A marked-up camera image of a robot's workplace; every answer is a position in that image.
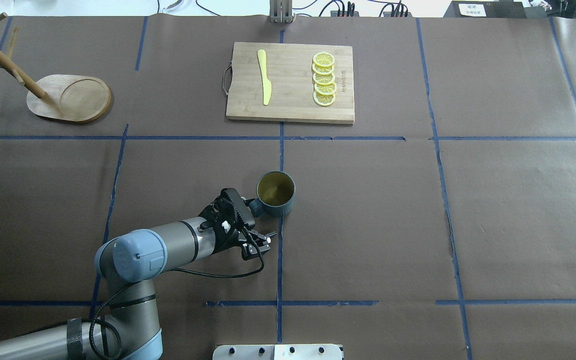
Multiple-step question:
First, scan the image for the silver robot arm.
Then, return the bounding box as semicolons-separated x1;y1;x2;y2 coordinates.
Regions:
0;187;270;360

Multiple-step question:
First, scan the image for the wooden cup rack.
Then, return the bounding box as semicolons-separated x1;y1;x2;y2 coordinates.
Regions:
0;13;113;124

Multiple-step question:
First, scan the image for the white pillar with base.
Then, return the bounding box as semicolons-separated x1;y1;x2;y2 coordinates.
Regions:
212;343;345;360

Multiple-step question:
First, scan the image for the lemon slice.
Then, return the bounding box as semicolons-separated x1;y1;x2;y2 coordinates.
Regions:
312;91;336;107
312;73;336;86
311;63;335;76
311;51;336;68
313;82;338;96

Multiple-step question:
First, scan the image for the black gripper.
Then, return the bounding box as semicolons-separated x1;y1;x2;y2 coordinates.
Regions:
199;198;278;261

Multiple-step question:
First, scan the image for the orange black adapter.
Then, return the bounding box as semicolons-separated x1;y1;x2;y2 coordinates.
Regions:
379;1;410;18
329;1;360;18

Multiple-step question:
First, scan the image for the black box white label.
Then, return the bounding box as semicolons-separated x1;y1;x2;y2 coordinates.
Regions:
442;0;527;19

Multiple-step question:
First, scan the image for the yellow plastic knife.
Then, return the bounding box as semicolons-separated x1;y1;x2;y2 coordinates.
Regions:
257;48;272;106

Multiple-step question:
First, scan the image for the wooden cutting board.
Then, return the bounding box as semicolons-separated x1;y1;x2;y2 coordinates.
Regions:
225;42;355;125

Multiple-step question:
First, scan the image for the orange black adapter far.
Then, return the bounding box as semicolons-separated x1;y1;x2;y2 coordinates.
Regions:
329;1;360;18

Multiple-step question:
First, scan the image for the teal mug yellow inside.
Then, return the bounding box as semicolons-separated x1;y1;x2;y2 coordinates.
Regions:
248;171;297;218

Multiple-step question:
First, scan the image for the orange black adapter near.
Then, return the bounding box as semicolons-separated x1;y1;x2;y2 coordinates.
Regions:
379;1;410;18

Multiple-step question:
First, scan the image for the aluminium frame post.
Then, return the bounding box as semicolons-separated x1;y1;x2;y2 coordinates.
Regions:
269;0;295;24

